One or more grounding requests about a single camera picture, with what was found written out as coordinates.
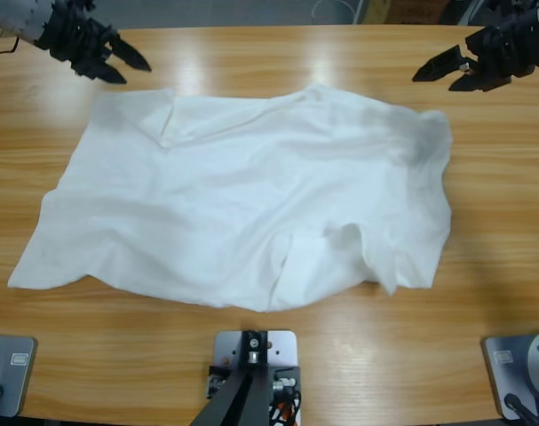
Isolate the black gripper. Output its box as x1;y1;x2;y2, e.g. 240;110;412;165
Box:
36;17;153;84
412;4;539;92

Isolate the white T-shirt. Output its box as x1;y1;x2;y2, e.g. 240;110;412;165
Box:
7;83;455;314

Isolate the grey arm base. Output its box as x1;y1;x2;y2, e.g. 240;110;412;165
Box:
480;328;539;421
0;335;38;419

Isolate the grey metal stand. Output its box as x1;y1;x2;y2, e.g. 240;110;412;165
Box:
454;0;486;26

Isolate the dark brown cardboard box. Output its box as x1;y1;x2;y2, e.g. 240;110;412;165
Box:
386;0;443;24

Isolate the light brown cardboard box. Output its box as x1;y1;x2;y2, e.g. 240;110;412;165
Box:
361;0;392;24

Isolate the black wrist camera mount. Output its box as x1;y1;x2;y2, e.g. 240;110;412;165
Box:
484;0;539;21
51;0;97;19

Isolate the white cable loop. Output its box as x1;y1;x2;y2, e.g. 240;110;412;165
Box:
312;0;363;24

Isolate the white mount block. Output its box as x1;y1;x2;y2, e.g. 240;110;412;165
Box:
205;328;304;426

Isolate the dark post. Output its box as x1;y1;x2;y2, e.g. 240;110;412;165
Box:
193;328;270;426

